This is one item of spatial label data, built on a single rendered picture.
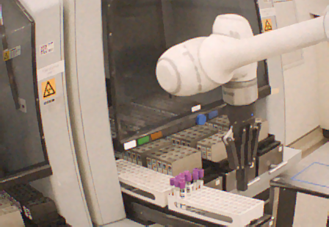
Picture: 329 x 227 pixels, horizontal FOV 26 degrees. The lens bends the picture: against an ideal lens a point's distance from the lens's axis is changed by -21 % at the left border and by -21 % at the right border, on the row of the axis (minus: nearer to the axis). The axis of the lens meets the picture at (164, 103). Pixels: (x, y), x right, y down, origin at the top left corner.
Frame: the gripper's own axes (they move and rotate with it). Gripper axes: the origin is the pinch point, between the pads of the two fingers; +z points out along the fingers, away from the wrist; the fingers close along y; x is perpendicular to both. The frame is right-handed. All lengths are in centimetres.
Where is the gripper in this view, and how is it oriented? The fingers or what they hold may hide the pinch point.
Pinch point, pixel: (242, 178)
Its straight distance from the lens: 203.5
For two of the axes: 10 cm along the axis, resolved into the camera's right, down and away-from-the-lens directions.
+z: 0.9, 9.5, 3.0
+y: -7.5, 2.6, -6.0
